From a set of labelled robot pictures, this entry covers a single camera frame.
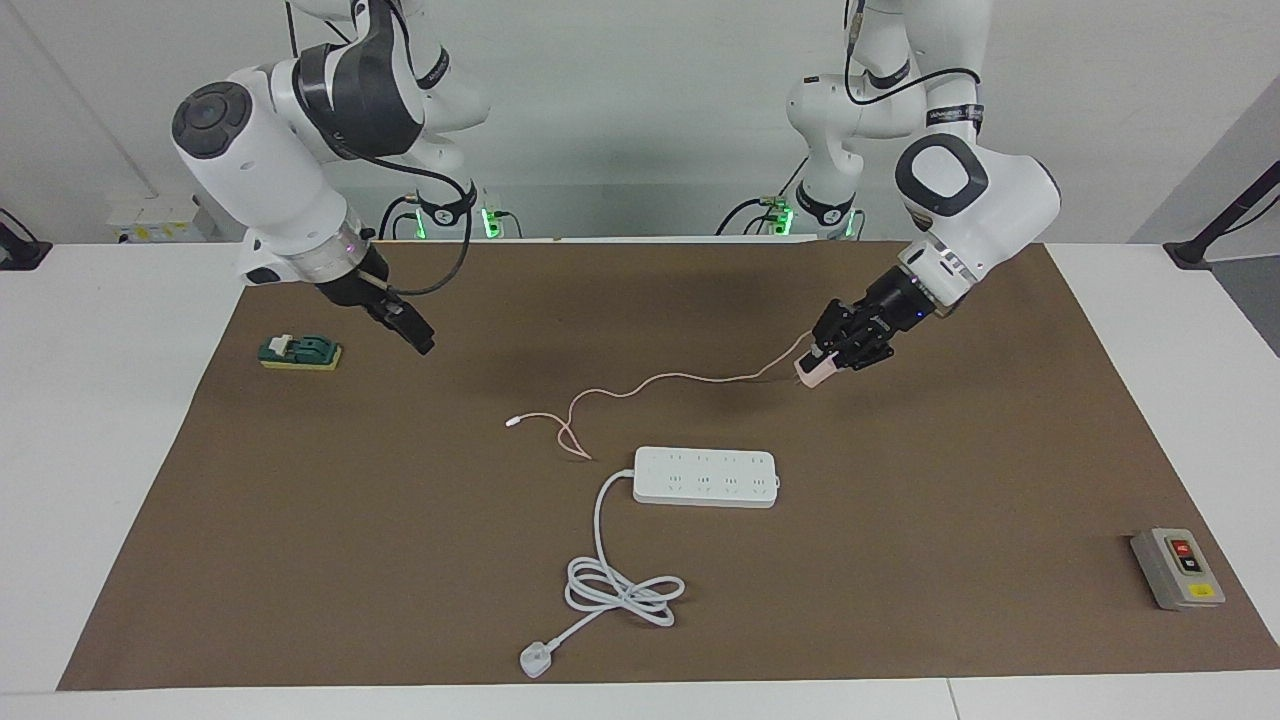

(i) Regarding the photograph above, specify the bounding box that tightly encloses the green circuit board module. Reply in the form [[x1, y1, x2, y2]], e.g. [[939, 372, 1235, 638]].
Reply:
[[258, 333, 344, 373]]

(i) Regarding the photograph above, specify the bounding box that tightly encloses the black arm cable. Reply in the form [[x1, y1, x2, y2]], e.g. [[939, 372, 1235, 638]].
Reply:
[[843, 0, 987, 111], [345, 148, 474, 298]]

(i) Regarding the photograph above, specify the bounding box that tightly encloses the brown table mat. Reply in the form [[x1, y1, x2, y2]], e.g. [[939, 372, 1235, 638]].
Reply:
[[57, 240, 1280, 692]]

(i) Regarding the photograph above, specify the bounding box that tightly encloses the black base power cable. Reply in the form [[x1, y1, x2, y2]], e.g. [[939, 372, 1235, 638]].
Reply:
[[715, 150, 811, 237], [378, 193, 417, 241]]

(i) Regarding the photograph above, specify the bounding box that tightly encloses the white power strip cord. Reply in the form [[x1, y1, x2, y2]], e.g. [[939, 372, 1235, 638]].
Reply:
[[545, 470, 687, 661]]

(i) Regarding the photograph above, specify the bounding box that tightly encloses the pink charging cable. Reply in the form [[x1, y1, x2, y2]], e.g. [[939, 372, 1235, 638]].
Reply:
[[505, 330, 813, 463]]

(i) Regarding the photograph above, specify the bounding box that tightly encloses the black clamp stand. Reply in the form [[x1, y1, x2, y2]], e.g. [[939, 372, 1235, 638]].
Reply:
[[0, 208, 53, 271], [1163, 160, 1280, 269]]

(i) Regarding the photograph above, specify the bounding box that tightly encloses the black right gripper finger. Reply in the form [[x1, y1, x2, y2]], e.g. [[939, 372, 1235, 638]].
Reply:
[[385, 299, 437, 357], [366, 300, 411, 343]]

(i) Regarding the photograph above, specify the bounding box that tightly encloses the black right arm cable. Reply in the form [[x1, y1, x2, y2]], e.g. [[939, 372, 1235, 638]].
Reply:
[[345, 148, 474, 298]]

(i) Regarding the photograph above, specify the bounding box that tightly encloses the white box yellow label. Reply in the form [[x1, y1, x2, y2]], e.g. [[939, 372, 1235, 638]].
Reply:
[[108, 195, 206, 244]]

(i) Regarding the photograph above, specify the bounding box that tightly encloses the white power strip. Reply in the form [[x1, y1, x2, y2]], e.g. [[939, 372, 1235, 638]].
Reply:
[[632, 446, 781, 509]]

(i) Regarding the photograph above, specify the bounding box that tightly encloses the grey on-off switch box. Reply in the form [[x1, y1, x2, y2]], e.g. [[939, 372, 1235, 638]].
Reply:
[[1130, 527, 1227, 612]]

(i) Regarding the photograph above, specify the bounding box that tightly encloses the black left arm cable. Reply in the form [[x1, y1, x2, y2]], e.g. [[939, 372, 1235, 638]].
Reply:
[[843, 0, 987, 111]]

